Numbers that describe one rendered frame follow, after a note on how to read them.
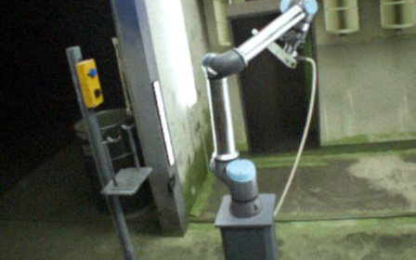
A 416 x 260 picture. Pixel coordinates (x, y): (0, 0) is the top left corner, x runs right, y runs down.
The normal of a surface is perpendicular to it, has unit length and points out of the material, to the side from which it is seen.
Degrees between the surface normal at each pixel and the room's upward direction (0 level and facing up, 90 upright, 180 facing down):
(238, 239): 90
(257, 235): 90
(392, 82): 57
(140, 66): 90
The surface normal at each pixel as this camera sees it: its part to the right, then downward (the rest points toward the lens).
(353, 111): -0.26, -0.22
